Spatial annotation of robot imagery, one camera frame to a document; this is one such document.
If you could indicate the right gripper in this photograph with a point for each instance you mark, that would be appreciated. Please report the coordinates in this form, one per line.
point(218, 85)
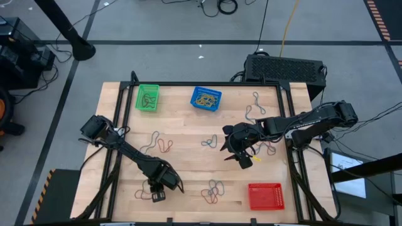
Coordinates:
point(246, 135)

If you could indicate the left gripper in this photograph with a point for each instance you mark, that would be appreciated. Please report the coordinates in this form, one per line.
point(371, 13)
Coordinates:
point(163, 174)

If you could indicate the red rubber band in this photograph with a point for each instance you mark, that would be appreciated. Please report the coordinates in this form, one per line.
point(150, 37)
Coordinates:
point(152, 105)
point(146, 100)
point(160, 147)
point(215, 196)
point(138, 196)
point(205, 201)
point(272, 150)

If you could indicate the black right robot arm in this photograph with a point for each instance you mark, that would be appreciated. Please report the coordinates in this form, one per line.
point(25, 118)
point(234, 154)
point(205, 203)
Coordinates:
point(298, 124)

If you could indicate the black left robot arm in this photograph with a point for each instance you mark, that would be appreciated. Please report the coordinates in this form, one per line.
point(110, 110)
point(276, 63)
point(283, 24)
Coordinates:
point(125, 150)

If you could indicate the red plastic basket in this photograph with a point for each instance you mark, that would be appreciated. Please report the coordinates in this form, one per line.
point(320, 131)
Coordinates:
point(267, 196)

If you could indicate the blue plastic basket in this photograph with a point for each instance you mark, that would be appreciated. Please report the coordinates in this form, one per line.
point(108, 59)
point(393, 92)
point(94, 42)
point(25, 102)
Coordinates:
point(205, 91)

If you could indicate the green plastic basket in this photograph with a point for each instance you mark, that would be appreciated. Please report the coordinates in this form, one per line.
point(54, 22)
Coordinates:
point(147, 88)

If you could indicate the black perforated computer case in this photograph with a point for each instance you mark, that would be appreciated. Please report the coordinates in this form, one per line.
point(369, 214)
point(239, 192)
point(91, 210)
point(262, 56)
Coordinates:
point(282, 67)

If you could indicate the black mat yellow hazard stripe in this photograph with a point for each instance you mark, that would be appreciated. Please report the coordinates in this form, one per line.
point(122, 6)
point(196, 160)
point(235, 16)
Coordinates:
point(59, 201)

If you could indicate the monitor with white screen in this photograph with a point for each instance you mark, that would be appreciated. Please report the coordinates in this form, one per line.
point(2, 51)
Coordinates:
point(348, 188)

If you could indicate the black beam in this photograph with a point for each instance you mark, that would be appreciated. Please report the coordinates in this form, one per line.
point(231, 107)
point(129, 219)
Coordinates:
point(370, 168)

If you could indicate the black pole stand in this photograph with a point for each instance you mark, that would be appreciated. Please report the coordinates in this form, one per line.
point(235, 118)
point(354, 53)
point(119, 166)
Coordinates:
point(80, 48)

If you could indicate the black orange wheeled device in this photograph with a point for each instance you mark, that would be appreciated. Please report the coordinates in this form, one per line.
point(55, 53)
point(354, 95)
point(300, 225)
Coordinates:
point(12, 128)

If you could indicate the black equipment rack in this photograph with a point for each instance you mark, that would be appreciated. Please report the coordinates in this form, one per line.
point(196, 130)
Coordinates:
point(19, 62)

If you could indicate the black mat orange stripes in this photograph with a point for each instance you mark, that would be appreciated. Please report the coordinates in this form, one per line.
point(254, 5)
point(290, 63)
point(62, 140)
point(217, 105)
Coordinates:
point(392, 15)

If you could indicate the black metal table frame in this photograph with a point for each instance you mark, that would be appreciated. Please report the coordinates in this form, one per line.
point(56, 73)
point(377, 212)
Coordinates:
point(204, 83)

